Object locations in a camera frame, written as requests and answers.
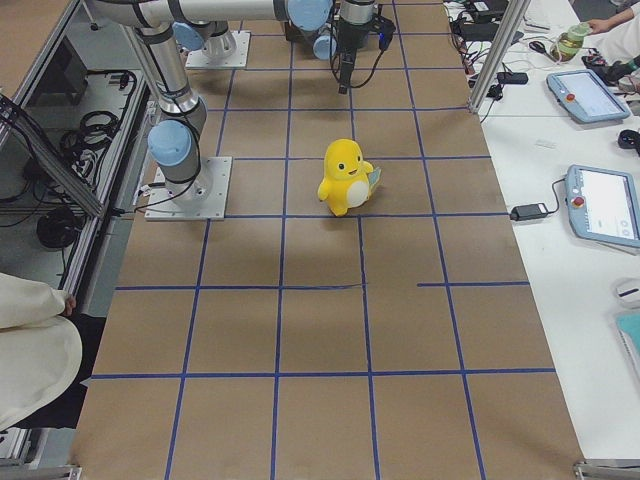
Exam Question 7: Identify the black power adapter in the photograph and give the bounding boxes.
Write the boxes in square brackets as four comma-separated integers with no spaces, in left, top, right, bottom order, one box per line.
[509,202,550,222]

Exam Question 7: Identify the person in white coat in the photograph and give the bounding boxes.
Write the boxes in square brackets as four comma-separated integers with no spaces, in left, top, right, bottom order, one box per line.
[1,273,83,430]

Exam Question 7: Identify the teach pendant far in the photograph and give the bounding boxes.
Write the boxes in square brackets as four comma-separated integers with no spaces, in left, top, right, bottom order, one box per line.
[546,70,631,124]

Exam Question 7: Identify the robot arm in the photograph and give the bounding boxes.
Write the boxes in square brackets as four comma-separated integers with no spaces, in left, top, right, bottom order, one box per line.
[99,1,396,220]

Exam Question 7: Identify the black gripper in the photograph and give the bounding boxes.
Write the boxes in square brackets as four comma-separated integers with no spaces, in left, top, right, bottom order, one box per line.
[337,17,395,95]

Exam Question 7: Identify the teach pendant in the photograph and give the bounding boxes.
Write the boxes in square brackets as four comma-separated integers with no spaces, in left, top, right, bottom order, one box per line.
[564,165,639,250]
[546,70,631,124]

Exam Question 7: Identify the yellow plush dinosaur toy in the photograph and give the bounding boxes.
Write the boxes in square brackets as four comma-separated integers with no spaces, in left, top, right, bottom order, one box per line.
[317,139,381,217]

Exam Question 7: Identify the scissors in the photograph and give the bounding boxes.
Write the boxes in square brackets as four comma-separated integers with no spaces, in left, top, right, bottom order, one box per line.
[528,40,548,55]

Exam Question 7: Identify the aluminium frame post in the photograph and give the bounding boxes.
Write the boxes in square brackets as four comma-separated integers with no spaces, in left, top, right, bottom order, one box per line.
[468,0,530,113]

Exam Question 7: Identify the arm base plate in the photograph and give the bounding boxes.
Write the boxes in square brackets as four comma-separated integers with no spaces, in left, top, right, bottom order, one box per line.
[144,156,233,221]
[186,30,251,70]

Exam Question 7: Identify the green drink bottle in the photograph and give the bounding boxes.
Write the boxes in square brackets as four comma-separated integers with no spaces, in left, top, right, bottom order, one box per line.
[549,22,592,63]

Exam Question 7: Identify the teach pendant near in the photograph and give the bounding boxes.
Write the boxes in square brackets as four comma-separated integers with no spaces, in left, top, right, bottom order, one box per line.
[564,165,639,250]

